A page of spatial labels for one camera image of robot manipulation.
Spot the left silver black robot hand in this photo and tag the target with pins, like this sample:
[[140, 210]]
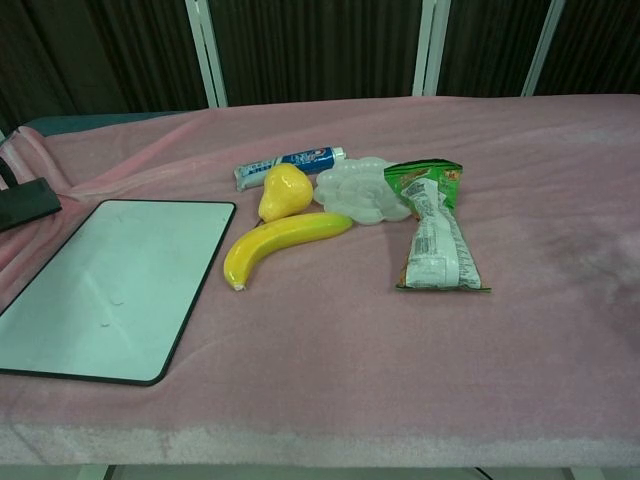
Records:
[[7, 172]]

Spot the black board eraser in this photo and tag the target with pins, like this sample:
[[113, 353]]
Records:
[[27, 202]]

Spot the yellow toy banana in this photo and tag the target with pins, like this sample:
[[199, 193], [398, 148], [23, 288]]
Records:
[[275, 242]]

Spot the yellow toy pear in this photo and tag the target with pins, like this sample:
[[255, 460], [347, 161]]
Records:
[[285, 195]]

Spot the blue white toothpaste tube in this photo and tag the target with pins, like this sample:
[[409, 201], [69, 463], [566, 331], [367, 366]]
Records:
[[305, 159]]

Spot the white flower paint palette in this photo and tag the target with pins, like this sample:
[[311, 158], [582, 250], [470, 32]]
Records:
[[360, 195]]

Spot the green snack bag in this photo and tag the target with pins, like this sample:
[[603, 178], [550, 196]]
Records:
[[440, 240]]

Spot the pink velvet table cloth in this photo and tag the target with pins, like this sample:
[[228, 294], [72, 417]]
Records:
[[500, 200]]

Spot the white drawing board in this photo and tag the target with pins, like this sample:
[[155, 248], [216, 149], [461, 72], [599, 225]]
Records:
[[100, 290]]

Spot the white partition post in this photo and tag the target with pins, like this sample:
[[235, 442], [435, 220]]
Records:
[[545, 50], [431, 50], [207, 55]]

